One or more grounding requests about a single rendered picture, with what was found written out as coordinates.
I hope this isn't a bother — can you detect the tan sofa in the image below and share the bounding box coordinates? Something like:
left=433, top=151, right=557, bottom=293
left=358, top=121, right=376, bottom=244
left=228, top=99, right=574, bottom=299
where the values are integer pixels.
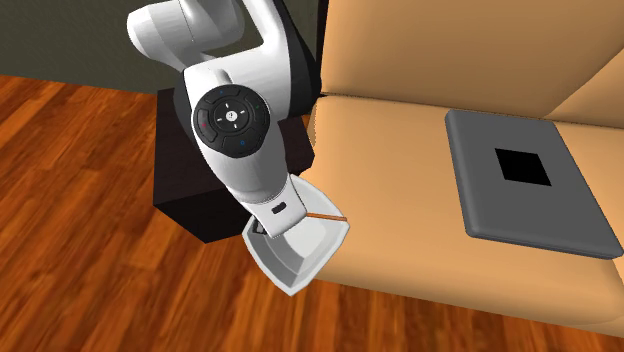
left=298, top=0, right=624, bottom=340

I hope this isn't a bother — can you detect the dark robot stand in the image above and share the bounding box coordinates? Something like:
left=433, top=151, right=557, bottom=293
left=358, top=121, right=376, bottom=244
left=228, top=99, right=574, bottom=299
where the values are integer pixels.
left=152, top=87, right=317, bottom=244

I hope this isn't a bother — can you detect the orange pencil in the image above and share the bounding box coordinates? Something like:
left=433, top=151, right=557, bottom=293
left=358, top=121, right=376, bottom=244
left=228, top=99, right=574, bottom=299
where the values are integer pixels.
left=306, top=211, right=348, bottom=223

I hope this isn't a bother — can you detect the grey laptop with black square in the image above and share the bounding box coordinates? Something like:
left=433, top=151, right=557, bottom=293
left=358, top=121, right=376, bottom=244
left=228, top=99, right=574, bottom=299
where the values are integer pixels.
left=444, top=108, right=624, bottom=261

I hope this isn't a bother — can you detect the white square bowl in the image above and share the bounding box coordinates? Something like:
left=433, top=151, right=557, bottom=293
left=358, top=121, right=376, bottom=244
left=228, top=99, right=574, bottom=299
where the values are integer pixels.
left=241, top=173, right=351, bottom=298

